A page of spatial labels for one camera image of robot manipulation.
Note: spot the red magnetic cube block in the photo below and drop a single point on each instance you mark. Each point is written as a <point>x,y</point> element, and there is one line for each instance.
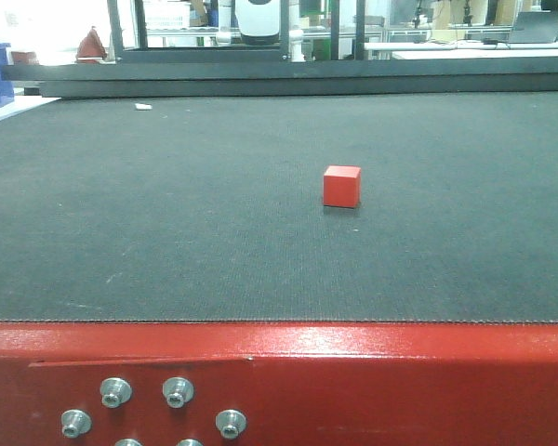
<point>342,186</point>

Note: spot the dark grey carpet mat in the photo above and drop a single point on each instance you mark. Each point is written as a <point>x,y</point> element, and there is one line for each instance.
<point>211,209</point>

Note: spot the white paper scrap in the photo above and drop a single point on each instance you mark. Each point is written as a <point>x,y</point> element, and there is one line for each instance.
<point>143,107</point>

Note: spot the silver bolt upper right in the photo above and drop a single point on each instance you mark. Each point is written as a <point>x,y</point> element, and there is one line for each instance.
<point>177,391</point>

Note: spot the silver bolt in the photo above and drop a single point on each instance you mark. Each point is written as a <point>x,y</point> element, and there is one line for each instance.
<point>230,423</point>
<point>115,391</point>
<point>177,391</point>
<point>75,423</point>
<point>189,442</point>
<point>128,442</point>

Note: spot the stacked black boards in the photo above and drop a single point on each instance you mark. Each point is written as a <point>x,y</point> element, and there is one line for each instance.
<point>287,79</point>

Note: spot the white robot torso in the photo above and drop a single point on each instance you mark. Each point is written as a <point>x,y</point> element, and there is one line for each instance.
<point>260,23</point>

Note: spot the silver bolt middle right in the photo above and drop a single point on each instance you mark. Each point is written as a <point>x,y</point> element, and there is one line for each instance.
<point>230,423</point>

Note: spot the white table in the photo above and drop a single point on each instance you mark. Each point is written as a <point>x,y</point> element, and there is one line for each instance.
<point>463,50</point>

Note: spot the silver bolt upper left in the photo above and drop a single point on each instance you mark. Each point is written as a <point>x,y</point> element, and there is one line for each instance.
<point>115,391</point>

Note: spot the silver bolt bottom right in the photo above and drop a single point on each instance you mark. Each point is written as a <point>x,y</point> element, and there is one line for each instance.
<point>189,442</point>

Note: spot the red cone-shaped object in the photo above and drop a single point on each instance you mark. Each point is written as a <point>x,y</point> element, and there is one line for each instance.
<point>91,49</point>

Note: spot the silver bolt bottom left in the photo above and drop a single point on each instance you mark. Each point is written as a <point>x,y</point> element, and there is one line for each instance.
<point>128,442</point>

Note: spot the silver bolt middle left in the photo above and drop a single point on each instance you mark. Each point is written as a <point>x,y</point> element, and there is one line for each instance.
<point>75,423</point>

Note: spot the black metal frame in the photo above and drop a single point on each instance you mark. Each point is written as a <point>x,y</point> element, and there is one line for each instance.
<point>155,32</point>

